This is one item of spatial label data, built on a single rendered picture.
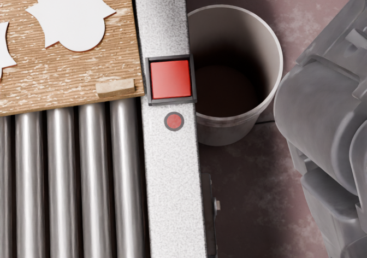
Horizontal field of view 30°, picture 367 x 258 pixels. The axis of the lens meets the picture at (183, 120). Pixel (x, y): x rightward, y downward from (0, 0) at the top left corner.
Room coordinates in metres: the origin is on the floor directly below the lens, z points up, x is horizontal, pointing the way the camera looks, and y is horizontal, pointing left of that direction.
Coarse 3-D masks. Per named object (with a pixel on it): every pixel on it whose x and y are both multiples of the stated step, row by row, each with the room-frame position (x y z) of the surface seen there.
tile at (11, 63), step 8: (0, 24) 0.45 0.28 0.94; (8, 24) 0.45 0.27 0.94; (0, 32) 0.44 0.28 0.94; (0, 40) 0.42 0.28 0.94; (0, 48) 0.41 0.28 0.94; (0, 56) 0.40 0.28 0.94; (8, 56) 0.39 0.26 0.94; (0, 64) 0.38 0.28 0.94; (8, 64) 0.38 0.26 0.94; (16, 64) 0.38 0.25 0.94; (0, 72) 0.37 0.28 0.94; (0, 80) 0.36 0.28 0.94
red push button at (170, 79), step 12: (180, 60) 0.38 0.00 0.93; (156, 72) 0.36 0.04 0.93; (168, 72) 0.36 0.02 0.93; (180, 72) 0.36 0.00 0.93; (156, 84) 0.34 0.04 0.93; (168, 84) 0.34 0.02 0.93; (180, 84) 0.34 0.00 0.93; (156, 96) 0.32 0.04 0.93; (168, 96) 0.32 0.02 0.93; (180, 96) 0.32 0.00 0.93
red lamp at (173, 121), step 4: (172, 116) 0.29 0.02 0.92; (176, 116) 0.29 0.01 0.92; (168, 120) 0.28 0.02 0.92; (172, 120) 0.28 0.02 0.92; (176, 120) 0.28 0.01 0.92; (180, 120) 0.28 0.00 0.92; (168, 124) 0.28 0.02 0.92; (172, 124) 0.28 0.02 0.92; (176, 124) 0.28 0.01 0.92; (180, 124) 0.28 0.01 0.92
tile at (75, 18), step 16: (48, 0) 0.49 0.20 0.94; (64, 0) 0.48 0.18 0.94; (80, 0) 0.48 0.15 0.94; (96, 0) 0.48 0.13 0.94; (48, 16) 0.46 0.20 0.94; (64, 16) 0.46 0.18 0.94; (80, 16) 0.45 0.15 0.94; (96, 16) 0.45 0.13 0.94; (48, 32) 0.43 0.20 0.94; (64, 32) 0.43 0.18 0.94; (80, 32) 0.43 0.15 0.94; (96, 32) 0.43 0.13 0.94; (80, 48) 0.40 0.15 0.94
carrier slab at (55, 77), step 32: (0, 0) 0.50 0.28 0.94; (32, 0) 0.49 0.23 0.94; (128, 0) 0.48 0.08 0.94; (32, 32) 0.44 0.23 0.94; (128, 32) 0.43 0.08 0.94; (32, 64) 0.38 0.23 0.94; (64, 64) 0.38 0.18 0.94; (96, 64) 0.38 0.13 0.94; (128, 64) 0.37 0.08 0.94; (0, 96) 0.33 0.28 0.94; (32, 96) 0.33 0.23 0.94; (64, 96) 0.33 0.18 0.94; (96, 96) 0.32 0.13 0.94; (128, 96) 0.32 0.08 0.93
